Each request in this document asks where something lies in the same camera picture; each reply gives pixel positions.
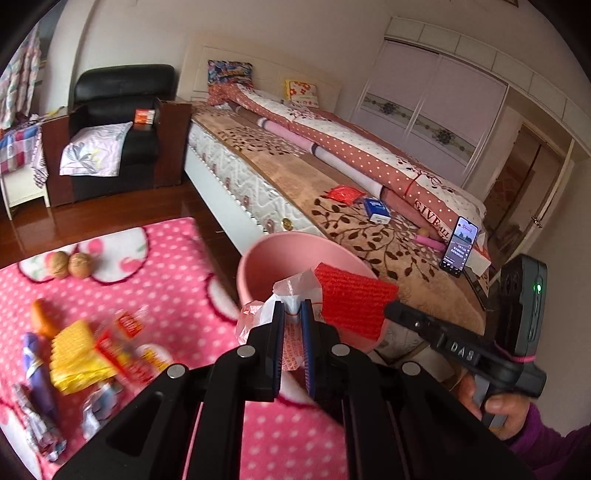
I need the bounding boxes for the red scouring cloth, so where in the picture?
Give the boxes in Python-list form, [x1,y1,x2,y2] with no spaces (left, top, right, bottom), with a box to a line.
[314,262,400,344]

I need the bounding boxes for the tall wooden nightstand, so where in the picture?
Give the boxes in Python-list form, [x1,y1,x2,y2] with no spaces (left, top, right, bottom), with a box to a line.
[154,98,192,189]

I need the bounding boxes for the white patterned cloth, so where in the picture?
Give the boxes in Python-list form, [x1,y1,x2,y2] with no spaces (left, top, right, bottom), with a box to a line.
[376,323,444,370]

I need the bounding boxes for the yellow floral pillow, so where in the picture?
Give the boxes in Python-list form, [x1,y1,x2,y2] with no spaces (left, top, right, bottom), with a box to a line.
[284,79,320,108]

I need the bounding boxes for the checked cloth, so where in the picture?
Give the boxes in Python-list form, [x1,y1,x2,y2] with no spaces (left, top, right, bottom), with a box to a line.
[0,124,49,188]

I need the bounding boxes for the red yellow snack wrapper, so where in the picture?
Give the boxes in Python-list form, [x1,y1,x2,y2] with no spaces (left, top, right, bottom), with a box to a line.
[95,333,174,384]

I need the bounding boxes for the low wooden cabinet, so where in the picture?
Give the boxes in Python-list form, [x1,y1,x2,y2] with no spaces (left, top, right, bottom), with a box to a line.
[39,105,77,208]

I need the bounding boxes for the black leather armchair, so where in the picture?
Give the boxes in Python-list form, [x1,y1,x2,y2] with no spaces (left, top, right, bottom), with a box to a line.
[58,64,176,204]

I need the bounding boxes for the silver patterned wrapper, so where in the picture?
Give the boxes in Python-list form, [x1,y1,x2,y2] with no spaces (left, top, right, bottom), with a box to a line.
[11,383,68,462]

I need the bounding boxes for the pink sliding door wardrobe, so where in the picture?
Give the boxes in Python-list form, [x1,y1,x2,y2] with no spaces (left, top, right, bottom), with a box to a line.
[348,16,578,190]

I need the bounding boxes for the yellow scouring pad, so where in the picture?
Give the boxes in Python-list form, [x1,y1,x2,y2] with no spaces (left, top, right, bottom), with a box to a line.
[48,320,116,395]

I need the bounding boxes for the brown leaf print blanket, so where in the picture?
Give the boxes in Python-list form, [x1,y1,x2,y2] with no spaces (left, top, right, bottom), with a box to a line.
[191,102,488,352]

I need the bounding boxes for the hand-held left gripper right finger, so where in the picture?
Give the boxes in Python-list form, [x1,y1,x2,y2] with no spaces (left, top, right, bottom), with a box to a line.
[299,299,536,480]

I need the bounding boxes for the colourful patterned pillow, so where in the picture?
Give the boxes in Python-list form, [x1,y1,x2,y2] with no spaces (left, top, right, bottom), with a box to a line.
[208,60,254,88]

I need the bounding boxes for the silver foil wrapper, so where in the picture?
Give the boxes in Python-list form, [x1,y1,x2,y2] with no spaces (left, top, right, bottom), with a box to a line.
[81,381,123,439]

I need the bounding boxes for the black flat device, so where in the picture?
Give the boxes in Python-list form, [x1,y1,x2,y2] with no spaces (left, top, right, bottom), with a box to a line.
[464,265,490,310]

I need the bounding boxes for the brown walnut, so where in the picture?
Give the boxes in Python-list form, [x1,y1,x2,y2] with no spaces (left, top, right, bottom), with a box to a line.
[68,251,92,279]
[48,251,70,280]

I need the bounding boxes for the hanging clothes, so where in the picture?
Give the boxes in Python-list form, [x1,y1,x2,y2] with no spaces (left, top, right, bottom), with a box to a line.
[0,34,44,130]

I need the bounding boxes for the floral pillowcase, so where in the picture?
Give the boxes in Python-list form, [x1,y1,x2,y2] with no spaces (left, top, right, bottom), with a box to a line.
[59,122,134,177]

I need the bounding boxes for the pink plastic bin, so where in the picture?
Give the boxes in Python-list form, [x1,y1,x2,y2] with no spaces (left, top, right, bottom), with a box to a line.
[236,233,393,407]

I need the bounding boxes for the white small table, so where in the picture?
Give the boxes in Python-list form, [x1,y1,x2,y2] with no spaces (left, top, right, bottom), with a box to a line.
[0,171,51,220]

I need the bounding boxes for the white bed with mattress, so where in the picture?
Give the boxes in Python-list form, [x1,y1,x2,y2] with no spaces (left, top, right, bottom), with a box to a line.
[178,32,492,365]

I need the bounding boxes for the person's right hand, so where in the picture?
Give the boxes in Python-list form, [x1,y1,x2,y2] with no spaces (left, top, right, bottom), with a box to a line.
[456,374,533,446]

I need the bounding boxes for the clear plastic wrapper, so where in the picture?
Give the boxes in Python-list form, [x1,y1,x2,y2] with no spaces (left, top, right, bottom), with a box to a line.
[235,270,324,374]

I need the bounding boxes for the wooden door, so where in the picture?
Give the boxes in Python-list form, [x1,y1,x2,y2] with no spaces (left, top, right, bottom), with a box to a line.
[480,120,568,259]

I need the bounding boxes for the purple wrapper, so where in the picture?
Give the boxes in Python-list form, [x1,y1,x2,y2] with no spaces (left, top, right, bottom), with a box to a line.
[22,332,63,430]

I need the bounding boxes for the red packet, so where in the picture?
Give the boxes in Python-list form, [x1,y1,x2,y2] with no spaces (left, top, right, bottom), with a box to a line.
[329,185,365,205]

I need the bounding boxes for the black smartphone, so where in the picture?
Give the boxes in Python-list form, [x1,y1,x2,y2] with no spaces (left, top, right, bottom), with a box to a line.
[440,216,478,278]

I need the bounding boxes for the pink tube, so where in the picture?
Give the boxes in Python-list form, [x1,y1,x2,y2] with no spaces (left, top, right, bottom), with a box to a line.
[416,233,451,250]

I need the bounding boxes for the blue tissue pack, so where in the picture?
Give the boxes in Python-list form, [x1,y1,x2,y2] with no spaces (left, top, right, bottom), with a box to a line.
[362,198,392,225]

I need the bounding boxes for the orange peel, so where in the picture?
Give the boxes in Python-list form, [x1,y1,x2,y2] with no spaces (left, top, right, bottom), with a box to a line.
[31,299,61,340]

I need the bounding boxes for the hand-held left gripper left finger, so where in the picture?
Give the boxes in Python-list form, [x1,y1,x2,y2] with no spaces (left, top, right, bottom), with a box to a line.
[53,300,287,480]

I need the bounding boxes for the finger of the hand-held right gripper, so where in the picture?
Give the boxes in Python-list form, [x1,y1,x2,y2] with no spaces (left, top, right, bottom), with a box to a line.
[384,299,445,346]

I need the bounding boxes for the pink striped rolled blanket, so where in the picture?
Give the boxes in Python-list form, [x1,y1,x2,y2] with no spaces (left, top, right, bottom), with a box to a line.
[256,117,370,185]

